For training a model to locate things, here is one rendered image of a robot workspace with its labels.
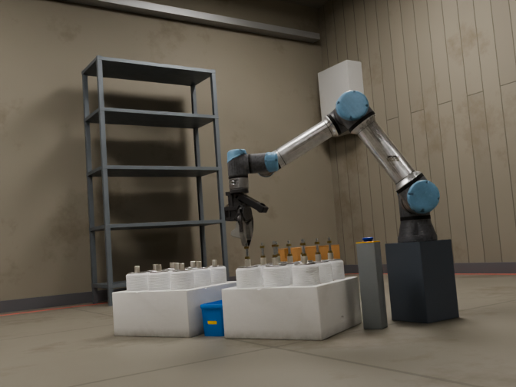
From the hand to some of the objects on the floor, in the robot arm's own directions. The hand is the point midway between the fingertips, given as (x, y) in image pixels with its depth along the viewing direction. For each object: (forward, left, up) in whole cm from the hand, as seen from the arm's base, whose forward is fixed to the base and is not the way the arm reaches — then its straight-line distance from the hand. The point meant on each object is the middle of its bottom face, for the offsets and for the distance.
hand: (247, 242), depth 214 cm
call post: (-35, +27, -34) cm, 56 cm away
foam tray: (+9, -44, -34) cm, 57 cm away
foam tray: (-16, +5, -34) cm, 38 cm away
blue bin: (-2, -19, -34) cm, 40 cm away
